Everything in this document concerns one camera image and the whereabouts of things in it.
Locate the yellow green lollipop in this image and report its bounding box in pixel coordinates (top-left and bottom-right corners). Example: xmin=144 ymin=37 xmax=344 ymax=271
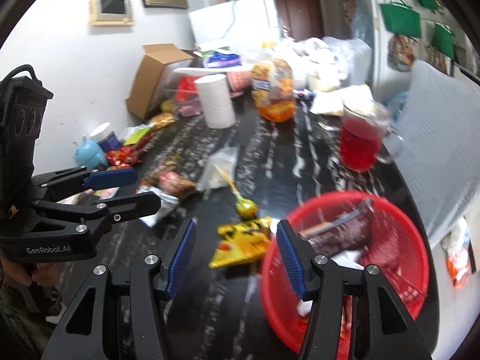
xmin=216 ymin=166 xmax=259 ymax=220

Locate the dark brown chocolate packet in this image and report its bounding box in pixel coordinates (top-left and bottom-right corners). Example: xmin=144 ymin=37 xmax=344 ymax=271
xmin=298 ymin=197 xmax=374 ymax=257

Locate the red bag in tray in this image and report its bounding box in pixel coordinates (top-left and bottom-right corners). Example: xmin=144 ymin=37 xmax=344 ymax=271
xmin=175 ymin=76 xmax=199 ymax=102

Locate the pink eraser block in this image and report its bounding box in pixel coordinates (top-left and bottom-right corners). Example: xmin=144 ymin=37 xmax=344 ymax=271
xmin=178 ymin=105 xmax=203 ymax=118

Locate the green tote bag lower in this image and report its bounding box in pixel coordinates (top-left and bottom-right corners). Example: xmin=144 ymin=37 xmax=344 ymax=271
xmin=431 ymin=23 xmax=455 ymax=59

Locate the red plastic basket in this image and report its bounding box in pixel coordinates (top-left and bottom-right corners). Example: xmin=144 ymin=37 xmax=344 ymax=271
xmin=261 ymin=191 xmax=430 ymax=353

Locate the framed wall panel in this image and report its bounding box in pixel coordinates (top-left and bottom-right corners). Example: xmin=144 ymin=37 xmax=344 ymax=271
xmin=89 ymin=0 xmax=134 ymax=27

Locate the glass mug red drink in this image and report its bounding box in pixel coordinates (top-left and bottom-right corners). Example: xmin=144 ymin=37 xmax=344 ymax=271
xmin=338 ymin=99 xmax=404 ymax=172

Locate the green label packet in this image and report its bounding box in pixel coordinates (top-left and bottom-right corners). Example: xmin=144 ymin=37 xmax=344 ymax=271
xmin=119 ymin=124 xmax=152 ymax=146

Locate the person's left hand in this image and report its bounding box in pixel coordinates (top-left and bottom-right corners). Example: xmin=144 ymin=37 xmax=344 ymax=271
xmin=1 ymin=254 xmax=60 ymax=287

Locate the red snack pile packet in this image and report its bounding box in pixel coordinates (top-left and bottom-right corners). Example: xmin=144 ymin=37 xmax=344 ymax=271
xmin=106 ymin=134 xmax=153 ymax=169

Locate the blue robot humidifier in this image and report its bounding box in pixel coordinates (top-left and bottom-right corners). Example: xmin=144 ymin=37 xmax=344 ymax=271
xmin=74 ymin=136 xmax=108 ymax=171

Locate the white cabinet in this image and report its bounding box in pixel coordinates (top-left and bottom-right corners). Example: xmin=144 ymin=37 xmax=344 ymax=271
xmin=188 ymin=0 xmax=280 ymax=51

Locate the white lidded blue jar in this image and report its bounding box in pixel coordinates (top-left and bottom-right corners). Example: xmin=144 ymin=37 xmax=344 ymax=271
xmin=89 ymin=122 xmax=122 ymax=153

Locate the white paper towel roll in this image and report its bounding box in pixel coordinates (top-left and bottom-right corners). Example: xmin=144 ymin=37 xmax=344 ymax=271
xmin=194 ymin=74 xmax=236 ymax=129

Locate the clear zip bag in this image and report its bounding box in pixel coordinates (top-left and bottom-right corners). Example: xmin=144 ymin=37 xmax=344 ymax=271
xmin=196 ymin=147 xmax=239 ymax=192

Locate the clear plastic tray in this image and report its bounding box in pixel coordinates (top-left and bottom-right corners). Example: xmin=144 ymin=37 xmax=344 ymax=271
xmin=161 ymin=76 xmax=203 ymax=118

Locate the silver foil packet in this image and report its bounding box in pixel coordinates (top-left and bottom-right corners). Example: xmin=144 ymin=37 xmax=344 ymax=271
xmin=136 ymin=185 xmax=180 ymax=228

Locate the yellow black snack packet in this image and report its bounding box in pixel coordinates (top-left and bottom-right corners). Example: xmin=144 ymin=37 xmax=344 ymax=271
xmin=208 ymin=216 xmax=272 ymax=269

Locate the iced tea bottle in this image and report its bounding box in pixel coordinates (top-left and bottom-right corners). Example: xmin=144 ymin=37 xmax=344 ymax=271
xmin=250 ymin=41 xmax=296 ymax=123

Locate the yellow nuts packet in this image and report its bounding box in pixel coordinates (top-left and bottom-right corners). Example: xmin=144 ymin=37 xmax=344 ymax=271
xmin=149 ymin=112 xmax=176 ymax=131

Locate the brown red jerky packet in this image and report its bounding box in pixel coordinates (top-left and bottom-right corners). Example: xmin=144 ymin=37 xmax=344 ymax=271
xmin=140 ymin=162 xmax=196 ymax=200

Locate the brown cardboard box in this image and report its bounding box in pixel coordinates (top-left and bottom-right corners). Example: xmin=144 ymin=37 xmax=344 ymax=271
xmin=125 ymin=43 xmax=194 ymax=119

